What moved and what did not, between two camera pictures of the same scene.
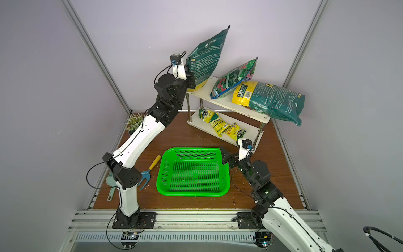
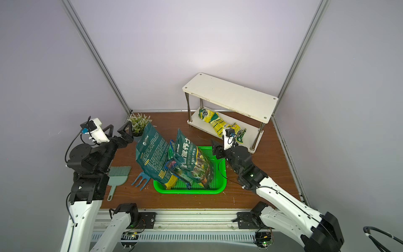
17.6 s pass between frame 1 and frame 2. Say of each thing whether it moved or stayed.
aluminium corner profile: stayed
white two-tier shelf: stayed
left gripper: moved
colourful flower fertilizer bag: moved
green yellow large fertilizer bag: moved
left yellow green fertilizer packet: stayed
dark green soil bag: moved
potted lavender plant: stayed
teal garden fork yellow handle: stayed
